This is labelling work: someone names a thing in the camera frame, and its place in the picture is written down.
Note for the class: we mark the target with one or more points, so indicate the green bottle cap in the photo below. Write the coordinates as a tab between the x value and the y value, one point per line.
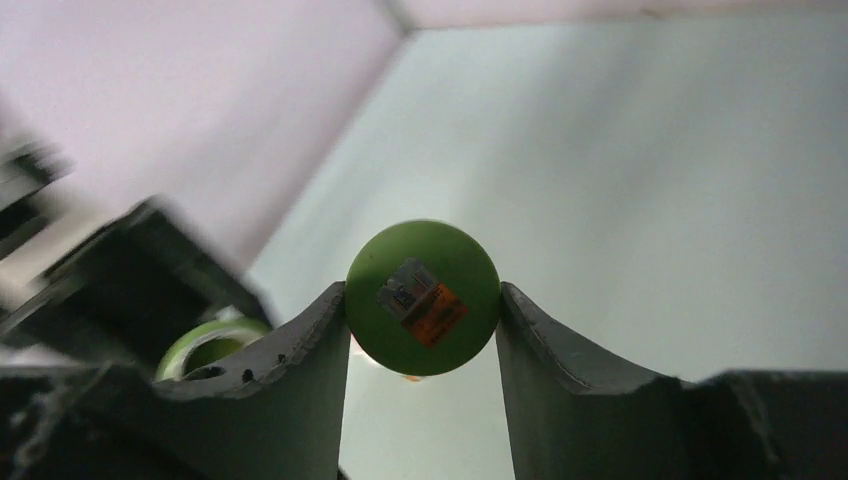
422	298

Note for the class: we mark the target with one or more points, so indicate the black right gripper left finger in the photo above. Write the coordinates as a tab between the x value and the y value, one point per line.
270	411

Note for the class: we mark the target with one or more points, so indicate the green pill bottle black label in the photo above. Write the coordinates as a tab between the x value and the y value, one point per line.
208	343

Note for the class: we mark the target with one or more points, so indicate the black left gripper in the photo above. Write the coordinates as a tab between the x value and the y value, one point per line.
124	293

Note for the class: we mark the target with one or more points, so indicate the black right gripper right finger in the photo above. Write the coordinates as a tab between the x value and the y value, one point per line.
575	410

